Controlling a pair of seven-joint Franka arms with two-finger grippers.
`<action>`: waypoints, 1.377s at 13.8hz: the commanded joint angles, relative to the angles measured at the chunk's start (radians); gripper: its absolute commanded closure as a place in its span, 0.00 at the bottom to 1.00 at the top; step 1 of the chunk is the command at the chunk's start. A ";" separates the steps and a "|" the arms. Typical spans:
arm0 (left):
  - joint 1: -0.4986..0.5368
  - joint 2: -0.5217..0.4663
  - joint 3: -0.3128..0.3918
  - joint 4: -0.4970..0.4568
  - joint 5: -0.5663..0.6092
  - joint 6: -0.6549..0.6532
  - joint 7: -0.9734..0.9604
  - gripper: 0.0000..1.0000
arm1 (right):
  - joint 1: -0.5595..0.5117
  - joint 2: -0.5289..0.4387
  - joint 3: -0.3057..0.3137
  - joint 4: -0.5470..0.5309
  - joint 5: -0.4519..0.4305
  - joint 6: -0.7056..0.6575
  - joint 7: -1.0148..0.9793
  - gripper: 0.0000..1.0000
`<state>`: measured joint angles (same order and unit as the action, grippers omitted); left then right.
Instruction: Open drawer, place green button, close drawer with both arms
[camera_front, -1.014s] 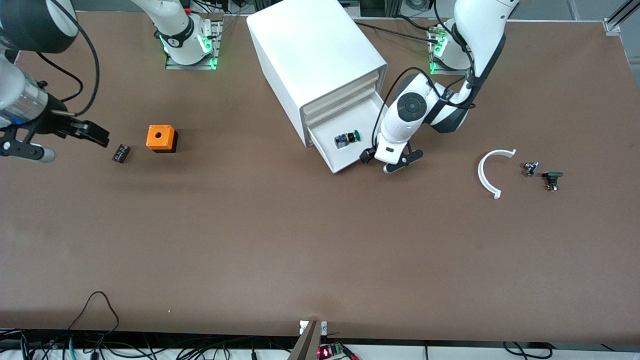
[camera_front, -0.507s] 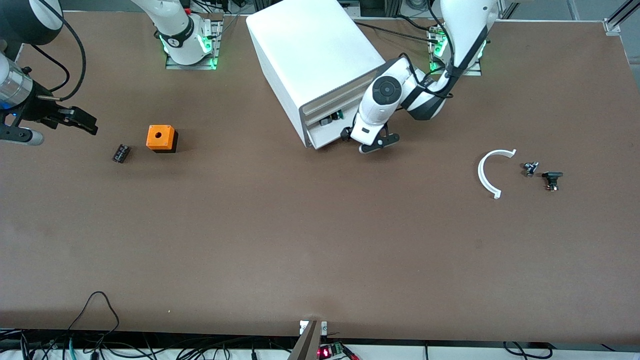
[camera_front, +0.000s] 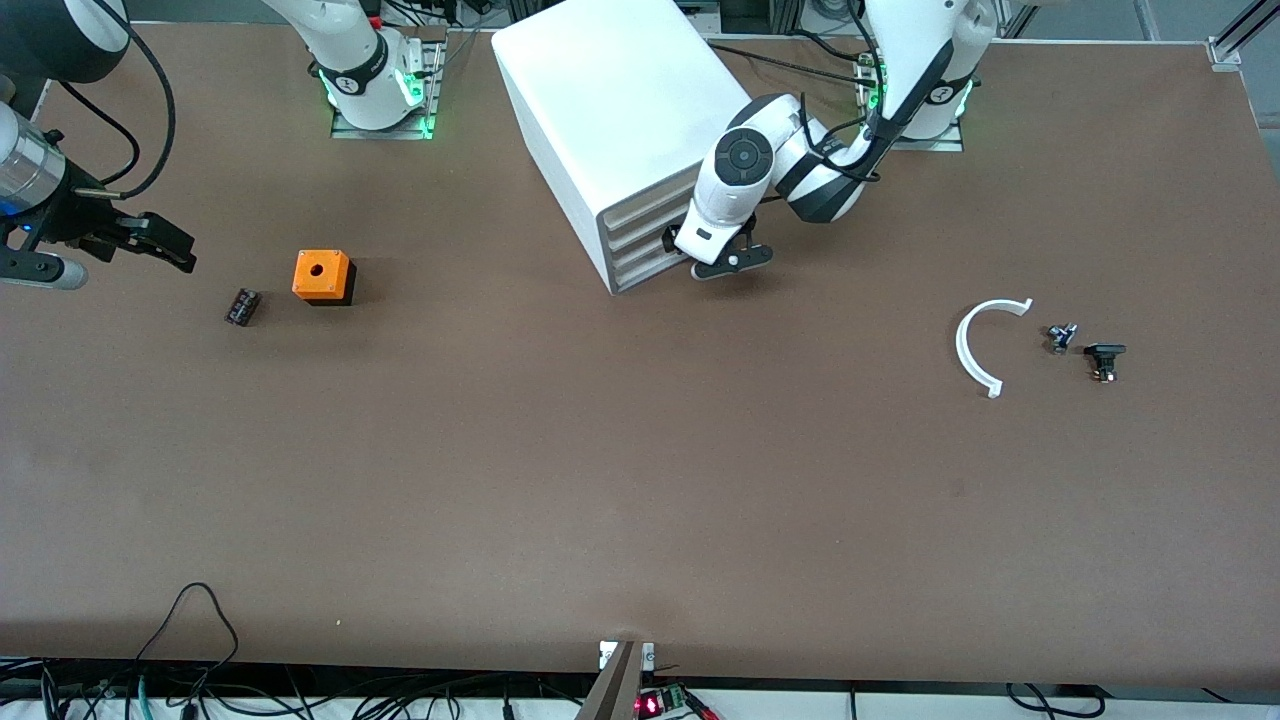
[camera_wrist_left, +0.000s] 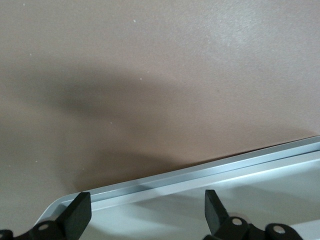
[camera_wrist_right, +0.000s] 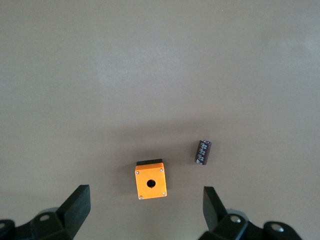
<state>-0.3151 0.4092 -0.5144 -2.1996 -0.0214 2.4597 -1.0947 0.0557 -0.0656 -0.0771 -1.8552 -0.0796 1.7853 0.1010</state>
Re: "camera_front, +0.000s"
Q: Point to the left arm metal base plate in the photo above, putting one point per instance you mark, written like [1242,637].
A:
[940,145]

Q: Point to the circuit board with red light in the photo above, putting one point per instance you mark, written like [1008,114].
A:
[650,705]

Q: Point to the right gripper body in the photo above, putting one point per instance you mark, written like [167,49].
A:
[78,222]

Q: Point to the aluminium frame profile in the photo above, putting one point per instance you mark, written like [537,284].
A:
[1235,35]

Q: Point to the black flat-head button part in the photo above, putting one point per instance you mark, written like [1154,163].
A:
[1104,351]

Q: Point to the brown mounting beam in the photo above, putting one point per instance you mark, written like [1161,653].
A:
[615,690]

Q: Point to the white drawer cabinet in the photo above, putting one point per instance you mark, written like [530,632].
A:
[620,90]

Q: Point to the white metal bracket plate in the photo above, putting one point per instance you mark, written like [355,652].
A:
[606,655]

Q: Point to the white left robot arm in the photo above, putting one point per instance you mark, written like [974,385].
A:
[920,40]

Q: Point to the small metallic switch part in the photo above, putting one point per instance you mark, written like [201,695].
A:
[1060,337]

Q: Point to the white semicircular bracket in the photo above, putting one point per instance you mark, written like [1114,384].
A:
[960,345]

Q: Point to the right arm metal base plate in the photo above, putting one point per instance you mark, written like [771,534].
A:
[435,80]

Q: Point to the orange box with black base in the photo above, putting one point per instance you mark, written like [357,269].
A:
[320,275]

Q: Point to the small black terminal block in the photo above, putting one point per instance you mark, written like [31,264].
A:
[242,307]

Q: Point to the white plastic drawer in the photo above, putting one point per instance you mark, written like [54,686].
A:
[640,262]
[640,245]
[640,228]
[640,211]

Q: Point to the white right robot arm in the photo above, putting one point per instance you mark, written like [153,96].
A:
[355,60]

